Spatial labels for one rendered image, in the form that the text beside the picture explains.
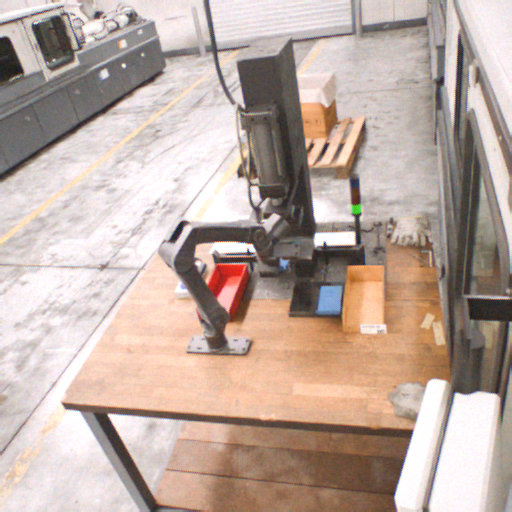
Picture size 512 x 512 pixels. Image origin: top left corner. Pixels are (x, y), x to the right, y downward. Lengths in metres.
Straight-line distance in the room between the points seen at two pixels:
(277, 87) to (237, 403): 0.93
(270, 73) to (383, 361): 0.90
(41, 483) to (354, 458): 1.48
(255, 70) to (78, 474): 1.99
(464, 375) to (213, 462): 1.62
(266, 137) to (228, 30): 9.86
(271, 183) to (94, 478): 1.66
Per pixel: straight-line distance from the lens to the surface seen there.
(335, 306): 1.55
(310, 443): 2.08
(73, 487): 2.59
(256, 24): 11.10
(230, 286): 1.74
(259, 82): 1.53
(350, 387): 1.35
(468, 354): 0.57
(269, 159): 1.51
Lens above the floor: 1.94
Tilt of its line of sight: 33 degrees down
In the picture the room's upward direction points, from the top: 12 degrees counter-clockwise
